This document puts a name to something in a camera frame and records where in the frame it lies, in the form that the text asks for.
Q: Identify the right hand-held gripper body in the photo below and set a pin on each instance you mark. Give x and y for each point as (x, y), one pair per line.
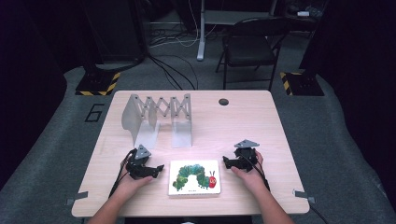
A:
(246, 154)

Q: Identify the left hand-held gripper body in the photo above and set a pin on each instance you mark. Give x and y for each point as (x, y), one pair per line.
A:
(139, 163)

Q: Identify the white caterpillar picture book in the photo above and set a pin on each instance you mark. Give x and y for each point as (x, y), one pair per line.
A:
(194, 178)

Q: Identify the person's right hand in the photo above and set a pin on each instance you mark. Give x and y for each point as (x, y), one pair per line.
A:
(249, 179)

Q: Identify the person's left hand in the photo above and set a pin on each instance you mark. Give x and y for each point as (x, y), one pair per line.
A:
(132, 183)

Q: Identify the grey expandable metal book rack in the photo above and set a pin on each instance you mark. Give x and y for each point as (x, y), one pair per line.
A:
(146, 121)

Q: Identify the grey table edge clamp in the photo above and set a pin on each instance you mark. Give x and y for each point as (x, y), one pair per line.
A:
(304, 196)
(77, 197)

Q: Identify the black yellow striped stand base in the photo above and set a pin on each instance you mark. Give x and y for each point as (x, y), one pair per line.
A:
(302, 84)
(98, 83)

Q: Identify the black folding chair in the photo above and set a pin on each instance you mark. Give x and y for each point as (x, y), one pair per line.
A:
(249, 46)

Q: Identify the black cabinet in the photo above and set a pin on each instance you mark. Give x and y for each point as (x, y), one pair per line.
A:
(115, 31)

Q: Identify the grey desk with white leg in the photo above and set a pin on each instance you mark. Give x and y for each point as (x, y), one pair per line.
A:
(218, 17)

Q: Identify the small white device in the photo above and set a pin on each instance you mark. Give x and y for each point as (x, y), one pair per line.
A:
(303, 13)

